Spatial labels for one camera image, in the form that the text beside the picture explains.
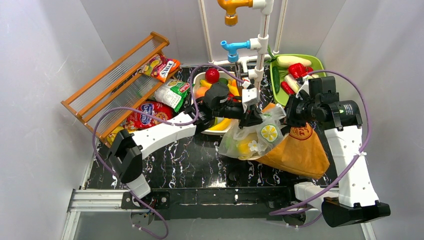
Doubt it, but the red pomegranate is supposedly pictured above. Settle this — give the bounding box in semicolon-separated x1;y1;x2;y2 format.
205;68;220;84

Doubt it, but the orange yox snack bag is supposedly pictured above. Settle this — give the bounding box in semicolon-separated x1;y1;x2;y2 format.
138;54;181;83

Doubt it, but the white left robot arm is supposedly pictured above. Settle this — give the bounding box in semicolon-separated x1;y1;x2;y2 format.
107;81;263;199

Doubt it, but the red chili pepper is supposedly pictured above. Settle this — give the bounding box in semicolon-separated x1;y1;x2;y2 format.
280;81;296;95

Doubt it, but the red bell pepper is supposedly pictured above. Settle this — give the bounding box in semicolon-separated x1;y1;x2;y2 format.
288;63;314;79

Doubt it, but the green vegetable tray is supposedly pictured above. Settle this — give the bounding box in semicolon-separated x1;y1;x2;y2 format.
269;54;324;106

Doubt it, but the peach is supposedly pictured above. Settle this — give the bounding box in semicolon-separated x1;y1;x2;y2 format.
194;86;209;99

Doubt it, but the blue tap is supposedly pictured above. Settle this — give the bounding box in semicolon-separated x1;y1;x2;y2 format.
220;40;251;63

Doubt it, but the yellow mango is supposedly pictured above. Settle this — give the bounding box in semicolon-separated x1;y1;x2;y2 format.
208;118;232;131

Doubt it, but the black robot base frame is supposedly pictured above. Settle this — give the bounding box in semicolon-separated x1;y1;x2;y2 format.
120;185;319;226

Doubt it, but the yellow lemon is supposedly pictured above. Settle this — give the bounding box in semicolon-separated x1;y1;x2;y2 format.
236;133;259;160

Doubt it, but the white radish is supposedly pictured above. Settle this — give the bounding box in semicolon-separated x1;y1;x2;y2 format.
276;55;312;68

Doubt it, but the white fruit tray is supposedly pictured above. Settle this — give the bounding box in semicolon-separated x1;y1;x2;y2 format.
192;71;241;136

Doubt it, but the wooden dish rack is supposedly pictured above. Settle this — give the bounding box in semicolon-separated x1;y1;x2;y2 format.
61;31;170;144

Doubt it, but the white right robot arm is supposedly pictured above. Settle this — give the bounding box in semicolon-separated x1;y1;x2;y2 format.
287;76;391;228

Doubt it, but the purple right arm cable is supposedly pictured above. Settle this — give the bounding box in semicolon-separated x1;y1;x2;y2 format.
268;69;372;229

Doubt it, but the yellow snack wrapper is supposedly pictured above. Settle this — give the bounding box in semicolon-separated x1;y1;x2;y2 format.
106;126;125;145

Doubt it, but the red snack bag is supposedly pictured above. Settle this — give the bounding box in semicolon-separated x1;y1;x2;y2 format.
123;101;175;131

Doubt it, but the green cucumber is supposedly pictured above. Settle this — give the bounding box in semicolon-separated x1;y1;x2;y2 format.
272;65;281;94

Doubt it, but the orange tap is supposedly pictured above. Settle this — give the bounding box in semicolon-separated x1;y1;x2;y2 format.
217;0;253;27

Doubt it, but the orange canvas tote bag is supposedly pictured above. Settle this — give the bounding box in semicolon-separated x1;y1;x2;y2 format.
256;123;330;179

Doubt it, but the green chips bag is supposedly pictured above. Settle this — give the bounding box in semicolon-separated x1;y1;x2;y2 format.
153;78;190;112

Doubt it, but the clear lemon print plastic bag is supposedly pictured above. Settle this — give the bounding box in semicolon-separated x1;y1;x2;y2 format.
218;103;286;160

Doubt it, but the white pvc pipe frame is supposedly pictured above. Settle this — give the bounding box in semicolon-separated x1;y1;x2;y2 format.
198;0;274;90

